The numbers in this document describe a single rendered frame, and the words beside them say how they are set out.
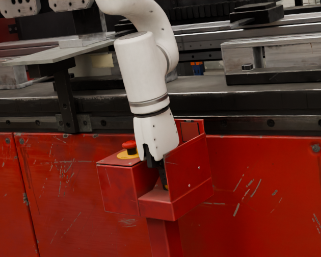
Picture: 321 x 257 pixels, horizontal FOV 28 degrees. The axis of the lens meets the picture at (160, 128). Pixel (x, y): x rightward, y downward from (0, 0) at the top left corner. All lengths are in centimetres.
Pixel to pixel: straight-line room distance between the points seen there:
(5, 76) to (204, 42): 65
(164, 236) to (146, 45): 45
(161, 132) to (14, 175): 80
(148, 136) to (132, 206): 18
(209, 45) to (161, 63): 63
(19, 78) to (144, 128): 85
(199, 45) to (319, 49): 52
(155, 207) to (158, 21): 39
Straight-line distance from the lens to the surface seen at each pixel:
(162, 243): 148
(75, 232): 194
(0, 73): 212
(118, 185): 142
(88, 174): 182
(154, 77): 130
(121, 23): 204
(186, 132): 145
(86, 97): 174
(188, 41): 197
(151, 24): 136
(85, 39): 189
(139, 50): 128
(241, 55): 160
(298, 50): 155
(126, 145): 143
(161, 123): 134
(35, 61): 165
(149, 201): 138
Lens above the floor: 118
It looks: 14 degrees down
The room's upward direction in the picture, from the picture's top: 9 degrees counter-clockwise
